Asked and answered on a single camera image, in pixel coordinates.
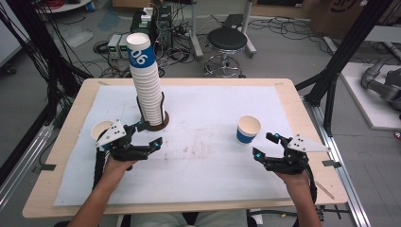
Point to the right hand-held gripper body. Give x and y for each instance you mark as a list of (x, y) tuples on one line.
[(288, 162)]

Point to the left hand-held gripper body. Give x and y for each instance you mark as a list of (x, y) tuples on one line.
[(126, 151)]

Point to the blue and white paper cup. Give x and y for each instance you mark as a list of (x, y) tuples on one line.
[(100, 129), (247, 132)]

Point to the stack of paper cups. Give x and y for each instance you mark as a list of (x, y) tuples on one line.
[(146, 88)]

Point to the person's right hand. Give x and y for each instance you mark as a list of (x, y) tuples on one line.
[(294, 179)]

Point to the person's left hand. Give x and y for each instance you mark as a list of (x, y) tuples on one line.
[(118, 168)]

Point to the black tape strip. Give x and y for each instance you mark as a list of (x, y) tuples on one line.
[(45, 167), (331, 163)]

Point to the thin wooden stick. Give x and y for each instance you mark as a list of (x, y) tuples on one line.
[(326, 191)]

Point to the white table mat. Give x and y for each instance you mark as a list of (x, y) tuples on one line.
[(201, 164)]

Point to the person's legs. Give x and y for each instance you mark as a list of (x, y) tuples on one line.
[(157, 220)]

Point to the grey power supply unit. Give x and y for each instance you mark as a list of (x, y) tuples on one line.
[(113, 45), (123, 48)]

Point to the white platform board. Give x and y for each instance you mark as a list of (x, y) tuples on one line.
[(362, 101)]

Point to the black computer tower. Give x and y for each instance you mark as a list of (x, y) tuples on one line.
[(164, 26)]

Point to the white desk leg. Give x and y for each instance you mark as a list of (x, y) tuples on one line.
[(248, 31), (195, 34)]

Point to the black round stool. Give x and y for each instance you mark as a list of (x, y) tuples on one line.
[(227, 39)]

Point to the cardboard box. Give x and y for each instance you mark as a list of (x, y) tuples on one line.
[(334, 19)]

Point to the white round table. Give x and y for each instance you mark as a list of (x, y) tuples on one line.
[(66, 6)]

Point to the aluminium rail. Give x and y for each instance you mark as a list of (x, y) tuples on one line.
[(346, 183), (22, 164)]

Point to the black metal frame post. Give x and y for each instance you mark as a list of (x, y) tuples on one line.
[(343, 53)]

